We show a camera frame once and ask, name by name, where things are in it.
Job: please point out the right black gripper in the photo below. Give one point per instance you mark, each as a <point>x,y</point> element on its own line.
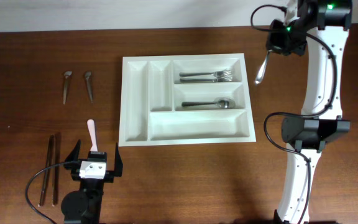
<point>273,44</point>

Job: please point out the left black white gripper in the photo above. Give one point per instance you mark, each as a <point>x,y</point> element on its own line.
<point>109,175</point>

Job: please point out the large metal spoon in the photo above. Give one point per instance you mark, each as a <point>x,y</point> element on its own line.
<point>260,75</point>
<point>223,103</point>

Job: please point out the metal fork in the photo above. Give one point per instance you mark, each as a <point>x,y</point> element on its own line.
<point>206,80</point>
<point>218,74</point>

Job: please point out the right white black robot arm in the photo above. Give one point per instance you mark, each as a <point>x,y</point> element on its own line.
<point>321,29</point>

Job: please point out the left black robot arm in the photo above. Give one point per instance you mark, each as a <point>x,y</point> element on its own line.
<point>84,204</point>

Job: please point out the right dark metal knife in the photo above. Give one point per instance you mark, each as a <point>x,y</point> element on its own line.
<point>56,160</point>

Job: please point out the dark metal knife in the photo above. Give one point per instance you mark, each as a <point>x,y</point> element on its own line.
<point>56,160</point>
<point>48,162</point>

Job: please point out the left dark metal knife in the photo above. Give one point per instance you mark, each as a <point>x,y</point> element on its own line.
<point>48,162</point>

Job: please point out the right small metal teaspoon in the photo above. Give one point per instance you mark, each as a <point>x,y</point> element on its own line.
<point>89,85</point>

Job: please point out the small metal teaspoon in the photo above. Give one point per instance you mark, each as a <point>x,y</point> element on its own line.
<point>89,85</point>
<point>67,77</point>

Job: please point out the left small metal teaspoon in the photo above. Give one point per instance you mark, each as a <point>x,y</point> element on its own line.
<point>67,77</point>

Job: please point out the white plastic cutlery tray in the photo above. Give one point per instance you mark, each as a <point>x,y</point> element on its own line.
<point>151,97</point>

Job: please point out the pink handled utensil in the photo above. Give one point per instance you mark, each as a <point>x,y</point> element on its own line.
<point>92,132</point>

